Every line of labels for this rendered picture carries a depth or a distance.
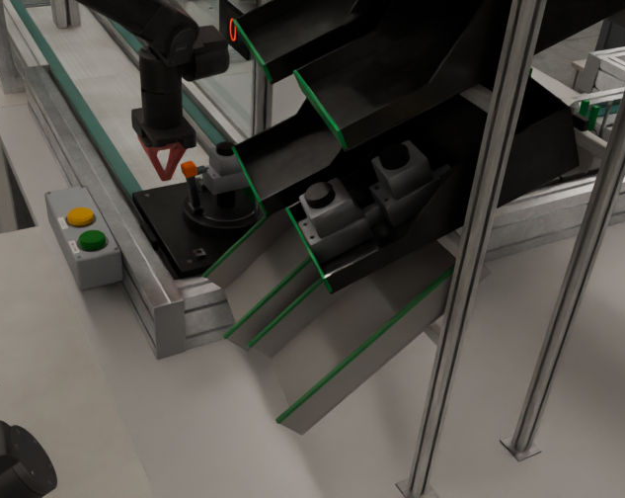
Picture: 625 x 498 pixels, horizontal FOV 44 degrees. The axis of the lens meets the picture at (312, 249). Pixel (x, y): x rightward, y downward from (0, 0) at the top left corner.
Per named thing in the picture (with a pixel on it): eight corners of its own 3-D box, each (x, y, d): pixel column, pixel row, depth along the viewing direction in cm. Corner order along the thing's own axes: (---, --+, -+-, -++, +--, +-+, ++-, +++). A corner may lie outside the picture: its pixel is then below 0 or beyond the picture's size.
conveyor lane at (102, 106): (185, 328, 120) (183, 278, 114) (55, 105, 179) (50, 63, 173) (344, 284, 132) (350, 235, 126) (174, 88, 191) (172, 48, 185)
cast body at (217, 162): (212, 196, 121) (212, 156, 117) (201, 182, 124) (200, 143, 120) (261, 184, 125) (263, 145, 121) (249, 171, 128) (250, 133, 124)
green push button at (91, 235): (83, 257, 118) (82, 246, 117) (76, 243, 121) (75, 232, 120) (110, 251, 120) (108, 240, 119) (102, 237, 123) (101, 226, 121)
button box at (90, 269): (79, 291, 119) (75, 259, 116) (48, 221, 134) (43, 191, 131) (124, 281, 122) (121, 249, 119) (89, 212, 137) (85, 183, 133)
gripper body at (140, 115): (172, 114, 119) (171, 67, 114) (196, 143, 111) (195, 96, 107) (130, 121, 116) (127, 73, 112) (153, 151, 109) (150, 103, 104)
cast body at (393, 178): (393, 228, 80) (373, 178, 76) (376, 207, 84) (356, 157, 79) (464, 190, 81) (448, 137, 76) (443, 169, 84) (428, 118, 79)
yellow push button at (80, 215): (71, 232, 123) (70, 222, 122) (65, 219, 126) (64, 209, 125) (97, 227, 125) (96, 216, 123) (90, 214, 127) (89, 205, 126)
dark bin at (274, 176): (266, 217, 88) (240, 169, 83) (239, 161, 98) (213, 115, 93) (486, 105, 88) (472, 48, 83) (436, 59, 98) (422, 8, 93)
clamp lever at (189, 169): (192, 209, 122) (184, 169, 117) (187, 203, 124) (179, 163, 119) (212, 203, 123) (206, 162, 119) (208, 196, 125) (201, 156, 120)
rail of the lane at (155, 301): (157, 360, 114) (153, 302, 108) (28, 109, 176) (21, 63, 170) (192, 350, 116) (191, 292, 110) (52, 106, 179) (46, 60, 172)
